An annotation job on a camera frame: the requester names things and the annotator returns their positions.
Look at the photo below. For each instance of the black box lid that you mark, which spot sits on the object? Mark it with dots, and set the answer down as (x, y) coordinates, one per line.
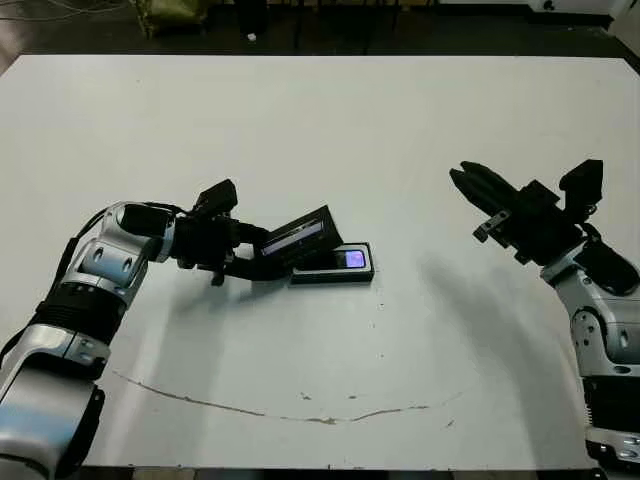
(300, 235)

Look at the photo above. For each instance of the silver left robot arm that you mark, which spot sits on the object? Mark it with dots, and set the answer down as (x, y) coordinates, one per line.
(45, 400)

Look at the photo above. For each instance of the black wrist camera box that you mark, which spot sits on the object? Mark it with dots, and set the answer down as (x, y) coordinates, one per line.
(585, 182)
(217, 196)

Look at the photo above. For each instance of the black box base white insert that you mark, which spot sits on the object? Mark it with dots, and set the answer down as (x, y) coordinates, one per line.
(340, 277)

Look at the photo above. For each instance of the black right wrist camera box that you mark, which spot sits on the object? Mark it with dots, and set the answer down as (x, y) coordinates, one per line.
(585, 182)

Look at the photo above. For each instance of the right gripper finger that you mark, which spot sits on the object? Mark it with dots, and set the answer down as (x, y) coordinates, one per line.
(475, 197)
(492, 185)

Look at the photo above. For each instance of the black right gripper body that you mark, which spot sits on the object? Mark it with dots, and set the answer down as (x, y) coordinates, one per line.
(540, 230)

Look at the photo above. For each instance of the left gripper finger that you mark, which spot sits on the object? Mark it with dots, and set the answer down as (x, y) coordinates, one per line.
(255, 273)
(250, 232)

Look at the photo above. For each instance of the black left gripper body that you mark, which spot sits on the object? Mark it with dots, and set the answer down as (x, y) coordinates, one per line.
(205, 245)

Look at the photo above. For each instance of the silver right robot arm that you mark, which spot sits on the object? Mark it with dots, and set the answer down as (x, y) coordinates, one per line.
(600, 325)

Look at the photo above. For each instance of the green woven bag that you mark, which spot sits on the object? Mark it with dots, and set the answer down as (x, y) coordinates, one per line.
(172, 15)

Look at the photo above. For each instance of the white box with black knob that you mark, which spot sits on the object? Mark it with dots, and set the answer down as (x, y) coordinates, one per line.
(580, 4)

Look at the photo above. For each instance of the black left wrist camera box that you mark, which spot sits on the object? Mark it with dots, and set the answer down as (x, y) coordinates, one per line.
(217, 196)

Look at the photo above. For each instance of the black upright stand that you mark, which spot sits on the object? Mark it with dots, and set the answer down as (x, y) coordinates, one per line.
(252, 17)

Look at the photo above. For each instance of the black slim camera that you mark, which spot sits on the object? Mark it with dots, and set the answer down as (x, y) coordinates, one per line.
(356, 259)

